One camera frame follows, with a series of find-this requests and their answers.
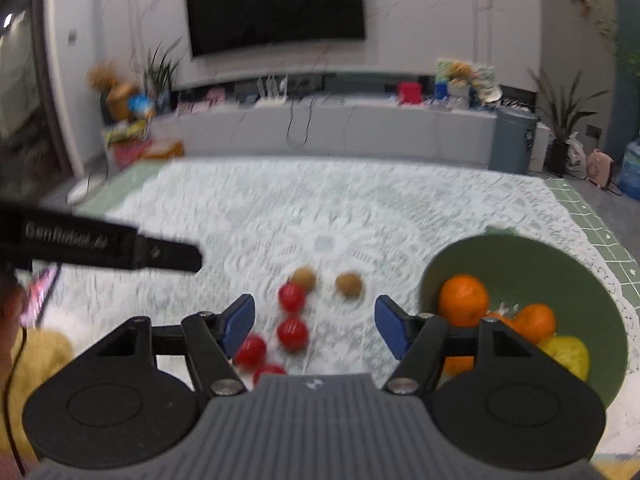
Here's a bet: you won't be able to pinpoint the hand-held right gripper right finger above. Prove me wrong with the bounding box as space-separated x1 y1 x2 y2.
375 295 538 396

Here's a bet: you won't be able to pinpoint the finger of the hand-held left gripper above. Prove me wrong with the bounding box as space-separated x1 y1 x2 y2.
135 234 204 274

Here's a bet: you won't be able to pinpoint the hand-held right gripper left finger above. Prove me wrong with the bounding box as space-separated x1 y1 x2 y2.
95 294 256 397

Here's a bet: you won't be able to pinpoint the red cherry tomato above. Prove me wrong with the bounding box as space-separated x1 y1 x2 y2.
252 364 288 386
277 282 307 312
276 317 310 352
234 335 268 368

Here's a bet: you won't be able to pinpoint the brown longan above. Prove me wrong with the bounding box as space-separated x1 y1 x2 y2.
335 272 363 300
291 266 317 292

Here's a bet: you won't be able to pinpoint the green colander bowl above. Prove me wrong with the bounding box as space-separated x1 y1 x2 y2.
419 234 628 411

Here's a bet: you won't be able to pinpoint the yellow-green pear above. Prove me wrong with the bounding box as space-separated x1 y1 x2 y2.
537 336 591 382

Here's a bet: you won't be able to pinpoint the person's left forearm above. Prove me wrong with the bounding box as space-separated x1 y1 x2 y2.
0 272 27 333

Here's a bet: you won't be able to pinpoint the orange cardboard box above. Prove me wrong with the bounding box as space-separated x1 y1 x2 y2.
150 139 185 160

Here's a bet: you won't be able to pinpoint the pink box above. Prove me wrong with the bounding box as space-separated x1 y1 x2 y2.
110 141 151 168

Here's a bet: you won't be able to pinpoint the white lace tablecloth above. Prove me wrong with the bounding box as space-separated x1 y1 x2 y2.
60 157 640 456

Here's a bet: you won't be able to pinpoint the gold vase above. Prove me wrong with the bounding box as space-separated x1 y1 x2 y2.
107 82 138 121

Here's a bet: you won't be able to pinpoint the blue snack bag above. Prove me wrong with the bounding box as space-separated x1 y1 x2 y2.
127 94 156 120

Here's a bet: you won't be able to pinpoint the dried yellow flowers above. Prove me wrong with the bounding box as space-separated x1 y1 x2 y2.
87 60 121 91

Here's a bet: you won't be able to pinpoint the green plant in glass vase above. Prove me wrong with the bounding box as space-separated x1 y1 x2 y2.
144 37 183 113

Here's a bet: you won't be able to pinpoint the white router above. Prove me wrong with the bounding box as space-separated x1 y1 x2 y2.
255 74 291 108

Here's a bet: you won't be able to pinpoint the white marble television console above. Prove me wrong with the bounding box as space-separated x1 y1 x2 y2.
150 95 501 168

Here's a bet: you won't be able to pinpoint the grey trash bin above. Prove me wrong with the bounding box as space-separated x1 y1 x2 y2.
489 106 540 175

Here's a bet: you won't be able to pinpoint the green checked table mat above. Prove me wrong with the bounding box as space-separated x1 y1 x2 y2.
77 160 640 301

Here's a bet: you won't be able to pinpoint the red box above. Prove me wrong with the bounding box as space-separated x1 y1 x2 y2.
397 81 423 106

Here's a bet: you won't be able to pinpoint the white pot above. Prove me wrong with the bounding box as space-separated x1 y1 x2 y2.
447 82 471 109

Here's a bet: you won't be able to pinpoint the white plastic bag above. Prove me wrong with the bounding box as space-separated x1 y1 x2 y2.
565 132 587 180

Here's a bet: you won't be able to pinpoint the pink heater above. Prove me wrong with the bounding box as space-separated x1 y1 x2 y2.
586 149 616 187

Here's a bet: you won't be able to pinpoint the long-leaf plant in black pot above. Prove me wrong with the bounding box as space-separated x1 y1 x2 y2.
527 67 608 177

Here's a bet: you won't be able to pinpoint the blue water bottle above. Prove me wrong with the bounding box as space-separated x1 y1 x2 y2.
617 132 640 198

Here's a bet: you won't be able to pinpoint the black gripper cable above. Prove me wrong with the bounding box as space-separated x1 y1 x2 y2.
4 327 28 476

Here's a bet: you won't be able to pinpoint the black power cable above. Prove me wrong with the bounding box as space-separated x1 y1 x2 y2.
285 97 316 148

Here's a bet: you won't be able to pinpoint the black wall television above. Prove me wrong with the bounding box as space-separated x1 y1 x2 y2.
184 0 367 59

